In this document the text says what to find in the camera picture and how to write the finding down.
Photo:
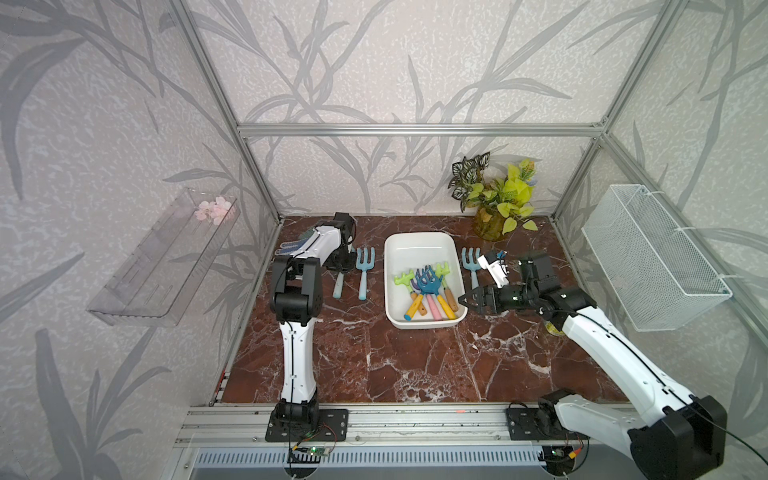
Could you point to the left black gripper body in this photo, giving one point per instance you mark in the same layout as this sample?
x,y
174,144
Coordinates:
x,y
340,260

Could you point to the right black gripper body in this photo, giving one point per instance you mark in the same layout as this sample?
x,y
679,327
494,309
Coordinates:
x,y
510,297

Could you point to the light blue hand rake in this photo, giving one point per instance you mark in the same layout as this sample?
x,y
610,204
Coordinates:
x,y
365,262

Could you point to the teal rake white handle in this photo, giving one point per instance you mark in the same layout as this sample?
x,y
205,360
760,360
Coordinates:
x,y
339,285

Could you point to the white storage box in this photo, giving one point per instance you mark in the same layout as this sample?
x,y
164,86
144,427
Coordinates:
x,y
412,251

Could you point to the teal rake light handle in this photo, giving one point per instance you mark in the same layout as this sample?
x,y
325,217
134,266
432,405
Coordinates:
x,y
470,258

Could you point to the blue rake pink handle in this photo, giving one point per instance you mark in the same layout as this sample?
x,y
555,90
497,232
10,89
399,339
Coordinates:
x,y
428,283

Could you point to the blue rake yellow handle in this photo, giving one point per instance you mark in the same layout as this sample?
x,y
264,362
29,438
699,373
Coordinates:
x,y
417,305

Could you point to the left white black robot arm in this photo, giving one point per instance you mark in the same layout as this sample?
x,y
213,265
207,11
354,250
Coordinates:
x,y
296,300

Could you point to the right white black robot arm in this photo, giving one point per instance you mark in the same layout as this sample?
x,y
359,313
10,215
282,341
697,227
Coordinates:
x,y
673,434

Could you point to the blue white work glove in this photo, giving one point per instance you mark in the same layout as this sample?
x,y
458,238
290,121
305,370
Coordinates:
x,y
301,248

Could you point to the green potted plant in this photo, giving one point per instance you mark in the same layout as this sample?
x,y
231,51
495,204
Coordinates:
x,y
503,204

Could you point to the pink artificial flowers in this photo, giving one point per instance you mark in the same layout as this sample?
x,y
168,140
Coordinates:
x,y
215,211

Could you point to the dark patterned leaf plant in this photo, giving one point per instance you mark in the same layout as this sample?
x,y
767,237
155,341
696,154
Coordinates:
x,y
467,182

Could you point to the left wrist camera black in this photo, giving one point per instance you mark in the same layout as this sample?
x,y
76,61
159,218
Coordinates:
x,y
346,225

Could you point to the green rake wooden handle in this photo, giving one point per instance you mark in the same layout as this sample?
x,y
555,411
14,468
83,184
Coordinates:
x,y
402,281

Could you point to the white wire mesh basket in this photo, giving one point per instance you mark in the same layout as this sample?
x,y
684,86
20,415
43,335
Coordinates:
x,y
659,275

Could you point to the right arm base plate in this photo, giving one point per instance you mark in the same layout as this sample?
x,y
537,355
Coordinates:
x,y
532,423

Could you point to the aluminium frame crossbar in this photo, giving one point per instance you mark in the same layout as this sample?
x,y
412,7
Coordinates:
x,y
254,130

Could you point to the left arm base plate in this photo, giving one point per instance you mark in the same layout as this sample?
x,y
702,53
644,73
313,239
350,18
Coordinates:
x,y
328,425

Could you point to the clear acrylic wall shelf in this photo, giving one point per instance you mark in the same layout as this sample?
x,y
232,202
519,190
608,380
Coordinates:
x,y
158,281

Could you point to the aluminium front rail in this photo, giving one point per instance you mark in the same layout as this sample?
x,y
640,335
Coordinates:
x,y
386,424

